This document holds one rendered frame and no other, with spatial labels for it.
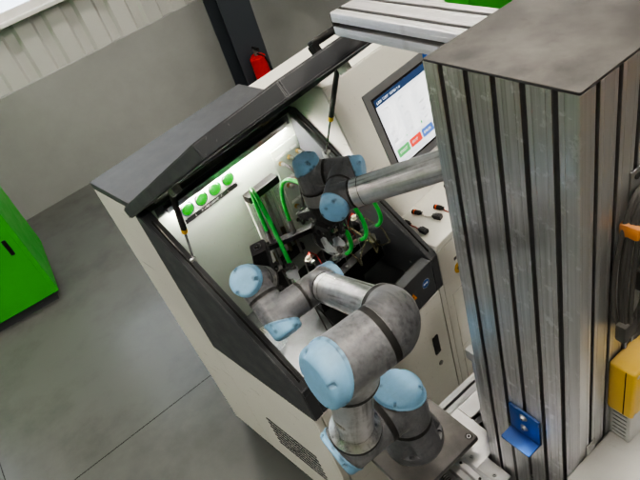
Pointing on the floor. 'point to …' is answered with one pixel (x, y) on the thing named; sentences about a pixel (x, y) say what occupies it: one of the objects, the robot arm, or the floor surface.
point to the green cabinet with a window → (22, 268)
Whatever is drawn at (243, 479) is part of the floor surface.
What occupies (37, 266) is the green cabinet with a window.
